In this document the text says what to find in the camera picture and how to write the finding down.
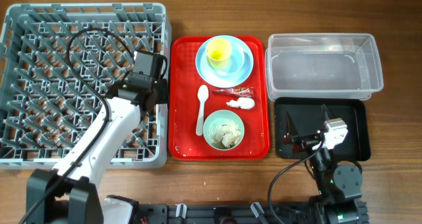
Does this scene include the grey dishwasher rack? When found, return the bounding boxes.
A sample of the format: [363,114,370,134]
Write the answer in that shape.
[1,3,172,169]

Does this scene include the white plastic spoon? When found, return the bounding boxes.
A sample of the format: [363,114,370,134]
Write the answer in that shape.
[195,84,209,136]

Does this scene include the rice and food scraps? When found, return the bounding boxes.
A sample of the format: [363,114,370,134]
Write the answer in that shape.
[208,120,241,150]

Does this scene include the yellow plastic cup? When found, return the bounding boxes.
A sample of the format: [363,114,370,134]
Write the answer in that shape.
[206,38,232,70]

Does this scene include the red serving tray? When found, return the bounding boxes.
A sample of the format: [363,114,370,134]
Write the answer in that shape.
[168,36,270,161]

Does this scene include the light blue plate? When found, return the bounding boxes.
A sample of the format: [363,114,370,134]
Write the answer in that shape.
[195,36,254,88]

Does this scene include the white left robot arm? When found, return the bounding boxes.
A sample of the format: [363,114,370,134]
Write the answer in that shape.
[21,51,169,223]

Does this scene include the light blue bowl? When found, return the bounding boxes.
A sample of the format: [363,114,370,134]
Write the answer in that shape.
[207,43,245,76]

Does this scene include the green bowl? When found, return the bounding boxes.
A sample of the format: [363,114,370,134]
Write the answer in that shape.
[203,110,245,151]

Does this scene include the black waste tray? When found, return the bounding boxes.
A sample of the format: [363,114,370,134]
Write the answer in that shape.
[274,98,371,161]

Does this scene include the clear plastic bin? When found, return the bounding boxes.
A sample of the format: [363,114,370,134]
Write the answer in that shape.
[265,33,384,101]

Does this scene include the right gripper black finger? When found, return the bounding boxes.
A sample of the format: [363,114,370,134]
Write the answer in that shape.
[285,111,299,136]
[321,104,336,121]

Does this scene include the crumpled white tissue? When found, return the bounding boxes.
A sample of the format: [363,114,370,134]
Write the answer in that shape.
[226,98,255,110]

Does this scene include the red snack wrapper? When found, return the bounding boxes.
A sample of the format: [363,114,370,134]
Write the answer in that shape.
[212,87,255,98]

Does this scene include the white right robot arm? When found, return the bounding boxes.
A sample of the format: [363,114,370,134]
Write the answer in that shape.
[282,105,363,223]

